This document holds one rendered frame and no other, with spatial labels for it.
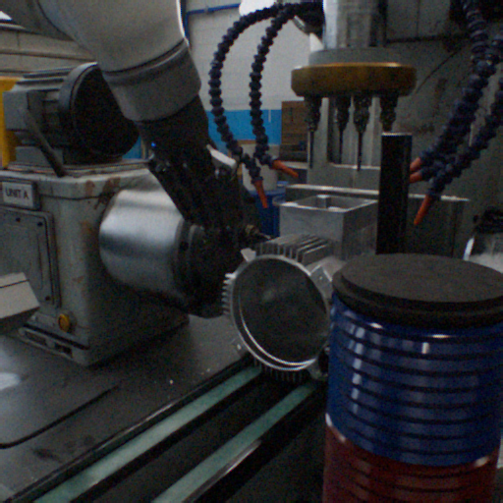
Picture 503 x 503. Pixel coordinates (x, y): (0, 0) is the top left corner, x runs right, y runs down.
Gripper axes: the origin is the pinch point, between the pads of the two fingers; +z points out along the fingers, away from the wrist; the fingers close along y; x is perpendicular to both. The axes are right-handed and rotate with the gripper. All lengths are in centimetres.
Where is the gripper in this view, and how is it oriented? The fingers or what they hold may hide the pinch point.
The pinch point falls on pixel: (225, 246)
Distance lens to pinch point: 68.7
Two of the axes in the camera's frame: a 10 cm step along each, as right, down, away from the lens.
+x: -5.0, 6.6, -5.5
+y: -8.2, -1.5, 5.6
